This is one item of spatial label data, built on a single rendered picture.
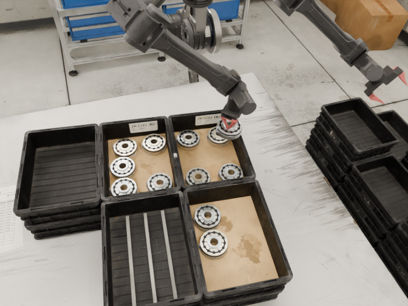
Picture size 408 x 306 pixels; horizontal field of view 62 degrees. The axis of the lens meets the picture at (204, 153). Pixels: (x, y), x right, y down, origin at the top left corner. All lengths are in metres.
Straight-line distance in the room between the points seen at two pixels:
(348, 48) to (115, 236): 1.06
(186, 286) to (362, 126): 1.61
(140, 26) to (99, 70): 2.49
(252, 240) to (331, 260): 0.37
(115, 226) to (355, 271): 0.96
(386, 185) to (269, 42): 2.11
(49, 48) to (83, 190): 2.48
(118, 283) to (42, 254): 0.39
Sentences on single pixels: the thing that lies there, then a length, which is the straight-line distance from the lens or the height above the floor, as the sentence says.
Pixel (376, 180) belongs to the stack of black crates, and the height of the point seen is 0.38.
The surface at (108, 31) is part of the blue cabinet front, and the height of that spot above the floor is 0.36.
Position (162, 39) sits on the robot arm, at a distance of 0.94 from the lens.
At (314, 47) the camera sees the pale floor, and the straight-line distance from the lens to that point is 3.93.
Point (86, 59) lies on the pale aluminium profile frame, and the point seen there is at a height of 0.14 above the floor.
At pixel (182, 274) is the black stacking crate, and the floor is 0.83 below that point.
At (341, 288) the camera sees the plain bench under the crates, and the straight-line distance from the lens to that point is 1.51.
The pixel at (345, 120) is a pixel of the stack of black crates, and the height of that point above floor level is 0.49.
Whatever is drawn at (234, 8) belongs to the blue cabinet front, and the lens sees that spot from 3.44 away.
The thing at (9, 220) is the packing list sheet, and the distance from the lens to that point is 1.65.
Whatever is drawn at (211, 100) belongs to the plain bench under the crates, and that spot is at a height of 0.70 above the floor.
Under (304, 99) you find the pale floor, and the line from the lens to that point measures 3.22.
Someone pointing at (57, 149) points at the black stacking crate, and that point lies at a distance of 1.63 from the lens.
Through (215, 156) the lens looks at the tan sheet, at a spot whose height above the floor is 0.83.
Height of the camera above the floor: 2.02
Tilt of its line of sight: 51 degrees down
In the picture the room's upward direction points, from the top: 5 degrees clockwise
